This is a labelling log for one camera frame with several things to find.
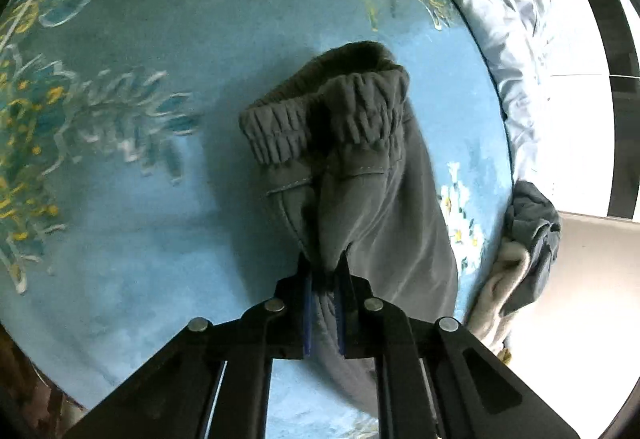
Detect beige fleece garment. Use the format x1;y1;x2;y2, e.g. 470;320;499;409
465;240;530;360

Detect dark grey sweatpants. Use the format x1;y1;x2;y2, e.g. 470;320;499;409
238;40;460;420

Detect slate grey shirt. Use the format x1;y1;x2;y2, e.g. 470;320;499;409
501;180;562;315

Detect blue floral bed blanket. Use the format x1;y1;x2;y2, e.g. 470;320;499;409
1;0;512;437

